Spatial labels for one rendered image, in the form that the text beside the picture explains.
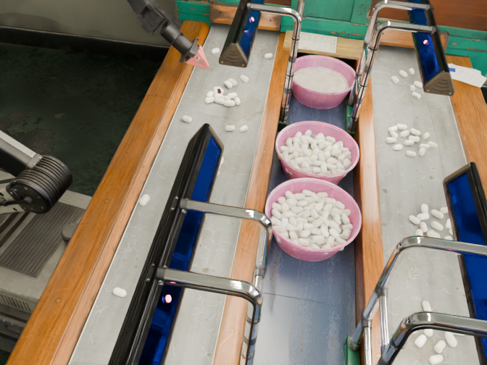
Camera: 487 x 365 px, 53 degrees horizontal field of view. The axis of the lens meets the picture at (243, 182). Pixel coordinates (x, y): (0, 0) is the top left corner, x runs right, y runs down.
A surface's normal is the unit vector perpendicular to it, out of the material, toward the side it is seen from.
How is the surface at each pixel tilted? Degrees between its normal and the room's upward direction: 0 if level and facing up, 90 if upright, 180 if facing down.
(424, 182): 0
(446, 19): 90
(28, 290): 0
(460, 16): 90
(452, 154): 0
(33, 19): 90
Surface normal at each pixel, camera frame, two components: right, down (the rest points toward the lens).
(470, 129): 0.07, -0.71
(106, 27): -0.13, 0.69
